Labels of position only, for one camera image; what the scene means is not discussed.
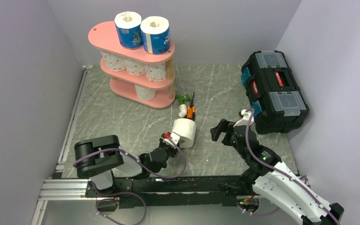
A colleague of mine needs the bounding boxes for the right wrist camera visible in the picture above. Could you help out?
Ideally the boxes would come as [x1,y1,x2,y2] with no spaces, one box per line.
[234,108,254,127]

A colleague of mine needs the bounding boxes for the pink three-tier shelf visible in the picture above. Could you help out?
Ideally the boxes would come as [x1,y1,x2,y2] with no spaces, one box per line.
[88,21,175,109]

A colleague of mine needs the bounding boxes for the green pipe fitting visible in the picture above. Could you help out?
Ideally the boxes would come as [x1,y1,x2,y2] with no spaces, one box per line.
[175,94,191,105]

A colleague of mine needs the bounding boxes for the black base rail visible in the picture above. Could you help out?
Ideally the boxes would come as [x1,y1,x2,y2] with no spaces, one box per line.
[84,175,254,209]

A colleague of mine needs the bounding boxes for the plain white embossed roll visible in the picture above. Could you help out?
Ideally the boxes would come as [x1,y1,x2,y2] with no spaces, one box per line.
[172,118,196,148]

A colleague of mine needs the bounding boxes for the orange black pliers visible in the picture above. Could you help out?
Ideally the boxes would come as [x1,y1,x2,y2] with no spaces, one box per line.
[186,92,195,121]

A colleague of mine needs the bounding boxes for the plain white paper roll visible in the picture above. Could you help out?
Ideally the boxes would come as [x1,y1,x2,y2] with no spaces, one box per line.
[135,85,156,101]

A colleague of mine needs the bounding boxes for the black tool box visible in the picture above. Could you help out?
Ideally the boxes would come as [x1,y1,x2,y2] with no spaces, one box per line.
[240,50,310,135]

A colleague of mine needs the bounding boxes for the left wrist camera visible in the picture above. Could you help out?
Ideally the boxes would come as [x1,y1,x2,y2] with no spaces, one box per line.
[163,132,180,146]

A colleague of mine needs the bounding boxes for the white pipe elbow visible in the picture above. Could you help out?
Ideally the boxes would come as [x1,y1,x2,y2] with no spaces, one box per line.
[178,104,188,118]

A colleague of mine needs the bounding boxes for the blue paper roll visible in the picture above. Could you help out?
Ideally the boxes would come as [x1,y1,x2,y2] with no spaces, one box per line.
[140,16,171,55]

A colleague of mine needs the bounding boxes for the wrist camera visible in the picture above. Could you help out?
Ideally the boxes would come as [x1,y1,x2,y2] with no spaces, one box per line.
[234,108,254,127]
[163,132,180,146]

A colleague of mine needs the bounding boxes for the floral paper roll large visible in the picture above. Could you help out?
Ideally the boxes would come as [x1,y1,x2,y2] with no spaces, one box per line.
[100,51,126,72]

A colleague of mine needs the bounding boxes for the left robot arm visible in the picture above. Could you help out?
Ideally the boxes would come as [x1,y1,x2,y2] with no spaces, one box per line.
[73,132,182,197]

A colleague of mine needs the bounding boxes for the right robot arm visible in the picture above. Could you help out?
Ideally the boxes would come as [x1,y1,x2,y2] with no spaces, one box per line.
[210,119,344,225]

